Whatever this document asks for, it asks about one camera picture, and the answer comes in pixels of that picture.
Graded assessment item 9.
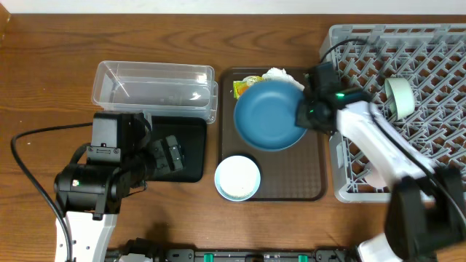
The blue plate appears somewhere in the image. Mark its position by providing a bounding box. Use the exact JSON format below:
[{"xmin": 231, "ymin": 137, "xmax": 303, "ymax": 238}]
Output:
[{"xmin": 234, "ymin": 81, "xmax": 307, "ymax": 151}]

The light blue rice bowl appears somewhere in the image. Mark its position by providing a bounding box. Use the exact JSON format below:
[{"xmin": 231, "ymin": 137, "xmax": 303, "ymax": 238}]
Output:
[{"xmin": 214, "ymin": 155, "xmax": 261, "ymax": 202}]

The mint green bowl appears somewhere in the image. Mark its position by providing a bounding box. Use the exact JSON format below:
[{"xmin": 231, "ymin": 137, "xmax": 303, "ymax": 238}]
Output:
[{"xmin": 384, "ymin": 78, "xmax": 415, "ymax": 120}]

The pink cup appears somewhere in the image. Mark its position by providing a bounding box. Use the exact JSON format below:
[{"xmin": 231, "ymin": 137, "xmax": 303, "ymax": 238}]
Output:
[{"xmin": 364, "ymin": 162, "xmax": 387, "ymax": 188}]

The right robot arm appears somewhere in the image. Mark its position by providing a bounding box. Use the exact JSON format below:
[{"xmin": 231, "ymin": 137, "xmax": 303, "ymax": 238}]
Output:
[{"xmin": 296, "ymin": 62, "xmax": 465, "ymax": 261}]

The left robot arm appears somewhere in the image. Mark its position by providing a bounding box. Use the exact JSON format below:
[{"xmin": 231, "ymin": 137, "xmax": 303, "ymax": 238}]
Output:
[{"xmin": 54, "ymin": 111, "xmax": 185, "ymax": 261}]

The grey dishwasher rack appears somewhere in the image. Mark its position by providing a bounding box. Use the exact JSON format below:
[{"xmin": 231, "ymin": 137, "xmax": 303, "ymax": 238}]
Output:
[{"xmin": 319, "ymin": 23, "xmax": 466, "ymax": 204}]

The black plastic tray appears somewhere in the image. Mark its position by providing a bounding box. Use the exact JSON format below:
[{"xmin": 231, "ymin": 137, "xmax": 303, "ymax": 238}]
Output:
[{"xmin": 144, "ymin": 116, "xmax": 206, "ymax": 183}]

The crumpled white tissue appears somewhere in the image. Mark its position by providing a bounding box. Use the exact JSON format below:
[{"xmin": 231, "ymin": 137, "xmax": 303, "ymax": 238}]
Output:
[{"xmin": 261, "ymin": 68, "xmax": 305, "ymax": 91}]

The brown serving tray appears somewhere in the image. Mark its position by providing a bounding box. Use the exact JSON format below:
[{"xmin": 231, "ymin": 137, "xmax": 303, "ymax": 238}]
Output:
[{"xmin": 218, "ymin": 67, "xmax": 328, "ymax": 202}]

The clear plastic bin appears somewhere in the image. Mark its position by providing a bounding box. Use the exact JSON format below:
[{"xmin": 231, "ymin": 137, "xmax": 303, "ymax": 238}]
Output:
[{"xmin": 91, "ymin": 60, "xmax": 218, "ymax": 124}]

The yellow green snack wrapper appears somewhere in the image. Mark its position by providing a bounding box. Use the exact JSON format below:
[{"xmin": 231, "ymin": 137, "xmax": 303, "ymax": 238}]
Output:
[{"xmin": 233, "ymin": 76, "xmax": 264, "ymax": 100}]

